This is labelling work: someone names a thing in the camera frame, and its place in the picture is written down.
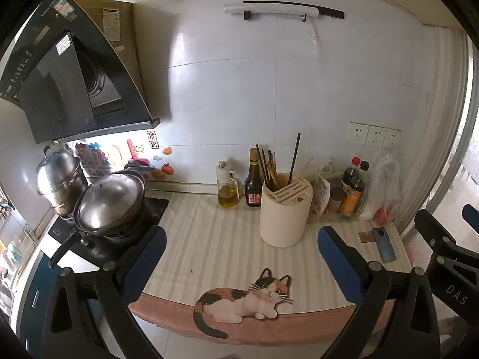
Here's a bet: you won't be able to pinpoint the cream plastic utensil holder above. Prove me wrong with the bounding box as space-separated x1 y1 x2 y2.
259 173 314 248

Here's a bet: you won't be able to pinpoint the white wall socket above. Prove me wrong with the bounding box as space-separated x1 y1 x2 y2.
348 121 371 146
366 124 388 149
385 128 402 149

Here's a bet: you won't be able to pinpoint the white seasoning packet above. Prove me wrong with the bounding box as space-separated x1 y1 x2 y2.
312 174 332 214

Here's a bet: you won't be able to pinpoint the clear plastic bag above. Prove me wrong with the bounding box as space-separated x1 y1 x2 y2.
361 154 404 222

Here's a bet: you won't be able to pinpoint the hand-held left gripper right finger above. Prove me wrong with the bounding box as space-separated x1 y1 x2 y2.
317 226 442 359

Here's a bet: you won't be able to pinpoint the striped cat tablecloth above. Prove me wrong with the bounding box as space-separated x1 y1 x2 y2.
129 192 410 346

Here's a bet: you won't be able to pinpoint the set of wooden chopsticks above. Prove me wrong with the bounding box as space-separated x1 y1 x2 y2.
256 133 314 192

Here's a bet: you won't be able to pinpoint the steel steamer pot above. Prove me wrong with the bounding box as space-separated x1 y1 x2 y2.
35 146 89 217

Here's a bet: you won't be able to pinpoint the colourful wall stickers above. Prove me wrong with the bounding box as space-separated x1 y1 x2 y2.
67 139 147 179

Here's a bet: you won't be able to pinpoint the white plastic container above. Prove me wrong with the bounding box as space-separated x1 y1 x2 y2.
316 162 345 181

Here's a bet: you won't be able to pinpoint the frosted glass sliding door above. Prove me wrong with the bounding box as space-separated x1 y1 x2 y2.
397 26 479 232

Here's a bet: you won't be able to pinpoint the black wall rail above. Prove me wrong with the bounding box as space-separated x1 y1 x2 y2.
243 1 345 22

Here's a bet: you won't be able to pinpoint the black wok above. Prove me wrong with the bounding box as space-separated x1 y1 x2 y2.
48 191 149 267

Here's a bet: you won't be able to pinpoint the glass oil dispenser bottle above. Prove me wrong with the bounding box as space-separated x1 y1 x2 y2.
216 161 241 209

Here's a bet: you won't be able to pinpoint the red cap sauce bottle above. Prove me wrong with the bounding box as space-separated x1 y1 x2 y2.
341 156 360 195

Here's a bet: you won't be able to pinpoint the black cooktop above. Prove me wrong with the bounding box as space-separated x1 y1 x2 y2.
47 196 170 267

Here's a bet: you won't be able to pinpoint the dark smartphone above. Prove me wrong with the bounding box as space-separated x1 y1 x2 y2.
372 227 398 264

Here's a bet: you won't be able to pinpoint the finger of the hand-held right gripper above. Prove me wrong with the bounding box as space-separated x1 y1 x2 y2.
462 203 479 224
415 209 479 281

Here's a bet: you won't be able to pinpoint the teal cabinet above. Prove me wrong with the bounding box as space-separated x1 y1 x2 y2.
11 254 109 348

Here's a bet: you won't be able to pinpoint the range hood chimney cover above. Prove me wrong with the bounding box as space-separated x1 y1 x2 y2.
77 0 145 120

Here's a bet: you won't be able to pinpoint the black range hood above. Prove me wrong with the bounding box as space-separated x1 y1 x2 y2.
0 0 161 145

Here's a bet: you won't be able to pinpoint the brown lid jar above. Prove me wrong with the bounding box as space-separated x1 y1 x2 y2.
329 187 347 214

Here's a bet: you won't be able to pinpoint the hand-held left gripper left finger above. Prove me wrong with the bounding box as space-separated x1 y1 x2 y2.
28 225 167 359

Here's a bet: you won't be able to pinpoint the dark bottle tan cap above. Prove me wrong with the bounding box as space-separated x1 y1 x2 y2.
244 148 262 207

